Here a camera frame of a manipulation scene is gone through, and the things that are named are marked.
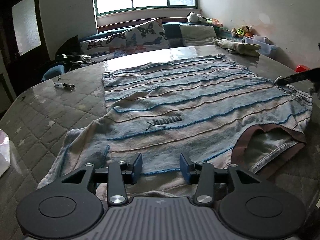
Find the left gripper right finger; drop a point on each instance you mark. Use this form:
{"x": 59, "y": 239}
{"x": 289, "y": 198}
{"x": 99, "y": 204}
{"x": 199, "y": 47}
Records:
{"x": 190, "y": 170}

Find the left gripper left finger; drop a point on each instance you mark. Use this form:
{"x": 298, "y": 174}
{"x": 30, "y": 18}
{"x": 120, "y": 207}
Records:
{"x": 132, "y": 169}

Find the blue striped sweater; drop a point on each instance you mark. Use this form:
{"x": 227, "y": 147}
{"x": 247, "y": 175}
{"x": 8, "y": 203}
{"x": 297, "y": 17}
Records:
{"x": 209, "y": 107}

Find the red plastic stool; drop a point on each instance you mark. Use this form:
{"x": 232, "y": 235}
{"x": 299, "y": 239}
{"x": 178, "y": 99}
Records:
{"x": 301, "y": 68}

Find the clear plastic storage box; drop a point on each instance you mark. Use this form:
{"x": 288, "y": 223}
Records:
{"x": 266, "y": 48}

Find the folded cream yellow garment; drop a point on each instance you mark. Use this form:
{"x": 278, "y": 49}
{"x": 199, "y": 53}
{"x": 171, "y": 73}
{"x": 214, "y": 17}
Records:
{"x": 239, "y": 47}

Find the small plush toys group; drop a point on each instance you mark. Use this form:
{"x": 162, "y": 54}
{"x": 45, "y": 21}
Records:
{"x": 243, "y": 31}

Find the orange green plush toy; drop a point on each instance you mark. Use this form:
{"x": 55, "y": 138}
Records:
{"x": 215, "y": 22}

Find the small metal object on table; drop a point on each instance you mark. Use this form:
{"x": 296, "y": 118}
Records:
{"x": 66, "y": 86}

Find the blue chair back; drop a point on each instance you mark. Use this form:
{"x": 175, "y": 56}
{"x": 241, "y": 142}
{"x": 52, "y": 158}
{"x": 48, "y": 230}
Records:
{"x": 53, "y": 72}

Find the white grey pillow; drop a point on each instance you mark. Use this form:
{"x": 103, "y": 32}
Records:
{"x": 197, "y": 35}

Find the long butterfly print cushion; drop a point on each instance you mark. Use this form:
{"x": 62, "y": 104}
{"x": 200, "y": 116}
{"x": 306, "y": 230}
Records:
{"x": 103, "y": 46}

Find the white plush toy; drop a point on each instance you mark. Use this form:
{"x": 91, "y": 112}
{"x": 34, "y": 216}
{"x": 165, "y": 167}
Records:
{"x": 196, "y": 18}

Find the black bag on bench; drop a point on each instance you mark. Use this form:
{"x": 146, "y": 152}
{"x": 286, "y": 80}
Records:
{"x": 69, "y": 53}

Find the butterfly print pillow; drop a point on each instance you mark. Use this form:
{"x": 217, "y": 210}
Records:
{"x": 145, "y": 37}

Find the dark wooden door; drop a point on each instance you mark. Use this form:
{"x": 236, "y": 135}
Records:
{"x": 23, "y": 45}

